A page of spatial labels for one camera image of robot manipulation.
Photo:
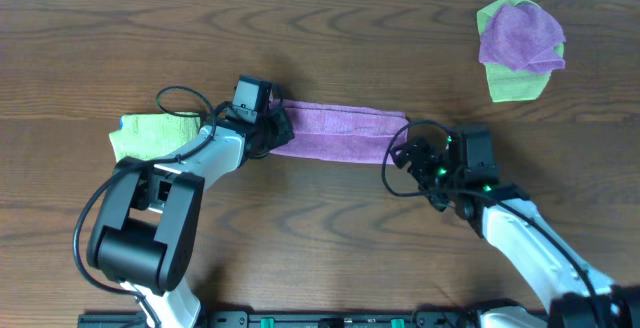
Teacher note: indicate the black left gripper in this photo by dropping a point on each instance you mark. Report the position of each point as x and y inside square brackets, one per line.
[279, 126]

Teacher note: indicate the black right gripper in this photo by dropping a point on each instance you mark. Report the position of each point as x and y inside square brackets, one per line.
[430, 155]

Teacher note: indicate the pink microfiber cloth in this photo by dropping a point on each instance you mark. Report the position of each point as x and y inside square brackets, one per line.
[340, 133]

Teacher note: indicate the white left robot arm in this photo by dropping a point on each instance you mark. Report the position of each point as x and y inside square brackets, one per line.
[144, 234]

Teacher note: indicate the light green cloth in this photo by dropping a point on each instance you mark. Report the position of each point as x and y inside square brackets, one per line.
[505, 85]

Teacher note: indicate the folded green cloth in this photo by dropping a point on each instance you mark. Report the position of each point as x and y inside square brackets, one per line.
[149, 136]

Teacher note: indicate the purple crumpled cloth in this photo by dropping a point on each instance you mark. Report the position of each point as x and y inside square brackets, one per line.
[523, 37]

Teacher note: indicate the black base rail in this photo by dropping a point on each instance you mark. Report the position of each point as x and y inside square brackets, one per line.
[240, 319]

